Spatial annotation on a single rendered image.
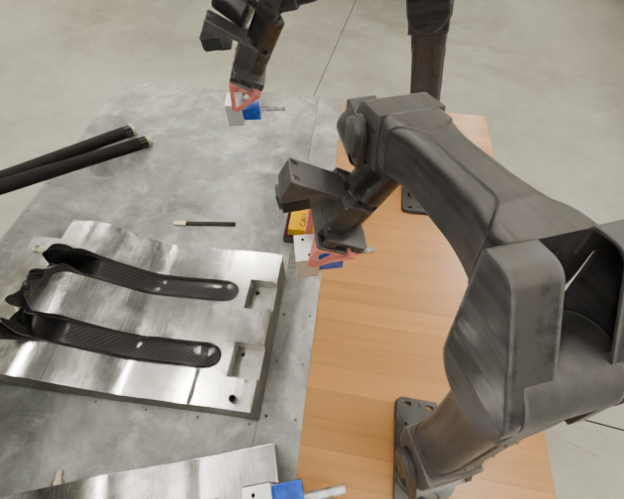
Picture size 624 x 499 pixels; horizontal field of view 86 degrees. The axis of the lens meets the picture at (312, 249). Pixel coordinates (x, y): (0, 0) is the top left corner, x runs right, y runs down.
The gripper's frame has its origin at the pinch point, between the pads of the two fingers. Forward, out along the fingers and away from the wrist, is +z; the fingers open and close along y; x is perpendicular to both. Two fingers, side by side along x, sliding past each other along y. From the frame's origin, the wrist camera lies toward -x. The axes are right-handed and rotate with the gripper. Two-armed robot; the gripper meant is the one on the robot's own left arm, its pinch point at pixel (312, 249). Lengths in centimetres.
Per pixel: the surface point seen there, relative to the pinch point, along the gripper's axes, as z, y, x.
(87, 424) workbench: 31.3, 19.5, -26.5
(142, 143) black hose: 29, -45, -29
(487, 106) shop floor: 17, -165, 167
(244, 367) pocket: 13.5, 15.0, -6.6
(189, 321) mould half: 15.4, 7.4, -15.1
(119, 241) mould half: 18.2, -7.3, -27.6
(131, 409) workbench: 28.2, 18.0, -20.7
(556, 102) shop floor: -6, -164, 210
